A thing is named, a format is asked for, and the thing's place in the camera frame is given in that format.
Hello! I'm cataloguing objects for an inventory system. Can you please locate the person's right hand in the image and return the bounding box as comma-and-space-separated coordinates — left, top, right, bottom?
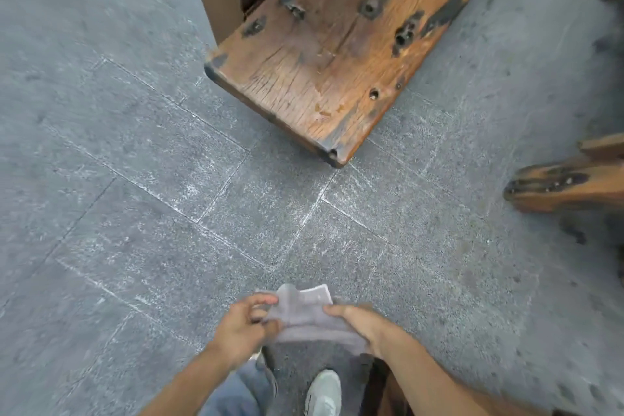
322, 304, 406, 361

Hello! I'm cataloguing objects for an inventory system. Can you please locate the person's left hand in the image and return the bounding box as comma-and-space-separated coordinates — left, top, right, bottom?
207, 293, 285, 371

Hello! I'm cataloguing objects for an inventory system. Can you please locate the grey cloth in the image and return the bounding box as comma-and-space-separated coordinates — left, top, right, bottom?
255, 283, 371, 357

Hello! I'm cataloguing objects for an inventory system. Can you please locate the person's left forearm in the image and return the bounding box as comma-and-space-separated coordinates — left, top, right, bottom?
138, 344, 234, 416

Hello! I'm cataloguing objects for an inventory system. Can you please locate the person's right forearm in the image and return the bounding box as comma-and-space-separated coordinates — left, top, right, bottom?
383, 333, 554, 416

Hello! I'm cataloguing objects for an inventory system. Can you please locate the white sneaker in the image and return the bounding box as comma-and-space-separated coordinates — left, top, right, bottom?
304, 370, 342, 416

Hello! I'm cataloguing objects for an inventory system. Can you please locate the dark brown wooden object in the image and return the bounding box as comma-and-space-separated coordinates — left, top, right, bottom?
360, 358, 415, 416

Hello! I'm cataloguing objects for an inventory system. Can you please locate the blue jeans leg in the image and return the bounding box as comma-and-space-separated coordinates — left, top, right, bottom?
199, 358, 279, 416

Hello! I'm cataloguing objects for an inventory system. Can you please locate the small worn wooden bench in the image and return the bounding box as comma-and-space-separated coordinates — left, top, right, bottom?
503, 133, 624, 215

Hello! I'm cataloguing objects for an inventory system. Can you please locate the worn wooden bench seat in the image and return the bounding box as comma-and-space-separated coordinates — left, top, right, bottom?
204, 0, 511, 169

